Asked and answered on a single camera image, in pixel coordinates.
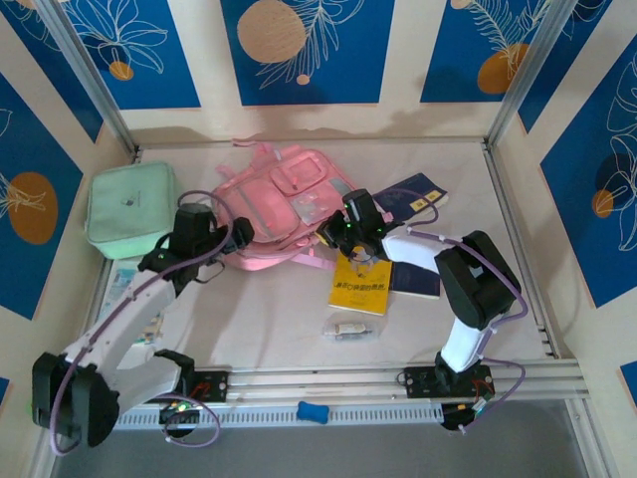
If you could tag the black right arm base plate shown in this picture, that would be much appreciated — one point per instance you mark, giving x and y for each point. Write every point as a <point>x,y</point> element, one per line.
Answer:
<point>418,381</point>

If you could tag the aluminium frame leg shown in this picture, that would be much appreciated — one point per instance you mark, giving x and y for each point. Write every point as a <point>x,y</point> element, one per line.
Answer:
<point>589,443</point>
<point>42,465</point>

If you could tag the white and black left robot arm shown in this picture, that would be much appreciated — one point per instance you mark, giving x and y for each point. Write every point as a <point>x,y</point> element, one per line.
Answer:
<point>124,323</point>

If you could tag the navy book with yellow label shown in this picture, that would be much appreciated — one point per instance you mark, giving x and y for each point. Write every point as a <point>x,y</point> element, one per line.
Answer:
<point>418,191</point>

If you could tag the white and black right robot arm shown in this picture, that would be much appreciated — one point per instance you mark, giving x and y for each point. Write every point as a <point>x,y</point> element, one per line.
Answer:
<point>413,256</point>

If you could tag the clear plastic stationery pouch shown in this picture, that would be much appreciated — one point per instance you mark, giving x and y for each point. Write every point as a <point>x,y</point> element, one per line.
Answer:
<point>353,328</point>

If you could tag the yellow paperback book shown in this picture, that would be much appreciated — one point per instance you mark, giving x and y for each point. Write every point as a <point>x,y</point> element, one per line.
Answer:
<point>358,294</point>

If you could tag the light blue printed packet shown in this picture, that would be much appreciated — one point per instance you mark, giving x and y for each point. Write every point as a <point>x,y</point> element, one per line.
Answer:
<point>119,289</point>

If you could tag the pink school backpack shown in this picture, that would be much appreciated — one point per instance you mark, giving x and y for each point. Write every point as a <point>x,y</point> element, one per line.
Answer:
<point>264,199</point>

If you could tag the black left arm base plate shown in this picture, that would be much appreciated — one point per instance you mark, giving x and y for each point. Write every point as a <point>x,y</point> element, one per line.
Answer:
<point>216,386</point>

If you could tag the aluminium table edge rail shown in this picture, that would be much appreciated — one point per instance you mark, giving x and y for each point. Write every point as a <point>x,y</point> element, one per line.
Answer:
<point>318,383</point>

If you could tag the aluminium frame post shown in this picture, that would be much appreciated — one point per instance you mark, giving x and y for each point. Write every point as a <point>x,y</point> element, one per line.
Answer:
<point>527,74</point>
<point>88,74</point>

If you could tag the blue bone-shaped block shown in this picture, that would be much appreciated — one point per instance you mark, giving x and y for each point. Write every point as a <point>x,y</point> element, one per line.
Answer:
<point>312,412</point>

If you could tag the mint green zipped case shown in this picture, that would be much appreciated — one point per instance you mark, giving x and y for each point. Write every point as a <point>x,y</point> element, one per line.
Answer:
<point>129,199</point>

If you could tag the plain navy notebook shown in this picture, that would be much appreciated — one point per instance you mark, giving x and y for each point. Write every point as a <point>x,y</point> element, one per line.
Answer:
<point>413,281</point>

